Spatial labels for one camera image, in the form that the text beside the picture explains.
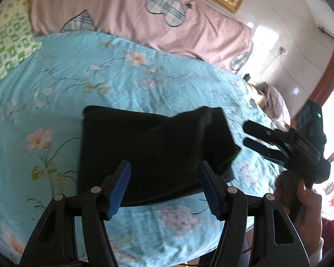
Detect green checkered pillow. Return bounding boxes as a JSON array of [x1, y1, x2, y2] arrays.
[[0, 13, 42, 82]]

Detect yellow cartoon pillow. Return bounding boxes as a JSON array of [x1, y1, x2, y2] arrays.
[[0, 0, 29, 27]]

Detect pink padded jacket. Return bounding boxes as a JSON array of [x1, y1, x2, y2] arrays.
[[250, 83, 291, 125]]

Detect red wooden window frame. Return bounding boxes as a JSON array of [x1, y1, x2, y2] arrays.
[[308, 52, 334, 162]]

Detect black pants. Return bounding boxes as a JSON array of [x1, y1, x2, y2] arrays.
[[77, 105, 241, 207]]

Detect pink quilt with plaid hearts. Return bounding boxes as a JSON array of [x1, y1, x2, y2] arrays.
[[28, 0, 253, 72]]

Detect right hand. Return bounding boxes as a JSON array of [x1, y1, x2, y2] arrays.
[[274, 172, 325, 259]]

